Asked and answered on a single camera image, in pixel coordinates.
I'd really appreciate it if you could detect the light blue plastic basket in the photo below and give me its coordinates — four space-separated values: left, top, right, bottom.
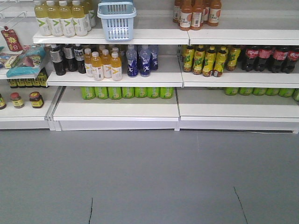
97 0 136 42

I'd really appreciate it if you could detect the blue sports drink bottle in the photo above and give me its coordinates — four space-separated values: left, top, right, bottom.
126 44 138 77
149 45 158 71
139 45 151 77

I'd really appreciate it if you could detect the orange vitamin drink bottle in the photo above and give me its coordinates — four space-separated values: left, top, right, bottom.
101 49 112 78
111 52 122 81
91 51 104 81

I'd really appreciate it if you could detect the yellow lemon tea bottle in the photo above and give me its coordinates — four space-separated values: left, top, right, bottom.
202 45 216 77
226 45 241 71
213 46 226 77
183 45 194 72
192 45 205 75

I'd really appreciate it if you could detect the dark tea bottle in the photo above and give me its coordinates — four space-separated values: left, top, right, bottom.
74 44 86 74
64 44 78 72
50 44 66 76

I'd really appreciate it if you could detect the white metal store shelving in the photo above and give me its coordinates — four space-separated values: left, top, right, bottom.
0 0 299 133

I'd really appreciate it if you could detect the orange C100 juice bottle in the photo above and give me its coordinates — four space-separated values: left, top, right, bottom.
208 0 222 27
191 0 204 30
180 0 192 31

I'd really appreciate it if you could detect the red lid sauce jar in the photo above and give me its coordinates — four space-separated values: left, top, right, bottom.
29 91 44 109
10 92 24 109

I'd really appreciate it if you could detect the pale yellow drink bottle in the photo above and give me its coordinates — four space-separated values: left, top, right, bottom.
59 0 75 37
71 0 88 36
46 0 63 37
34 0 52 36

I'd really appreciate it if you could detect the black cola plastic bottle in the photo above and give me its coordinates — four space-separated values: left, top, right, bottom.
270 46 289 73
254 45 272 72
241 45 260 71
283 46 299 74

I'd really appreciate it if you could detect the teal snack bag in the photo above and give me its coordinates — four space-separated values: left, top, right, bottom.
6 46 46 78

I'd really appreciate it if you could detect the red snack pouch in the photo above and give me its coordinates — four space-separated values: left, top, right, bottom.
1 26 23 52

